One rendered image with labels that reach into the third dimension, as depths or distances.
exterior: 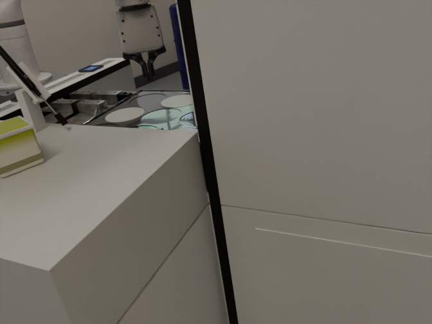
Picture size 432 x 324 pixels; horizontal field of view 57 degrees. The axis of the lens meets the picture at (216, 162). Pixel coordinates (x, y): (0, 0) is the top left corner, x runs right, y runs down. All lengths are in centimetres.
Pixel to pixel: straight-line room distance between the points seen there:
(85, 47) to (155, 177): 377
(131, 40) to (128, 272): 60
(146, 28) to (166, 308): 63
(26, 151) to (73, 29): 359
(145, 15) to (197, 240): 54
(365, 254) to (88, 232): 44
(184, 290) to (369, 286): 32
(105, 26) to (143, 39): 345
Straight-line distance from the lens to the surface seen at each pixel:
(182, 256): 69
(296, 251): 74
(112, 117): 104
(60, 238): 50
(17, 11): 149
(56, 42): 416
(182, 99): 108
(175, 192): 64
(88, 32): 434
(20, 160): 70
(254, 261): 80
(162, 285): 66
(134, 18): 100
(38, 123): 86
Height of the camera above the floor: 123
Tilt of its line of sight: 27 degrees down
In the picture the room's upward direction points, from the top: 8 degrees counter-clockwise
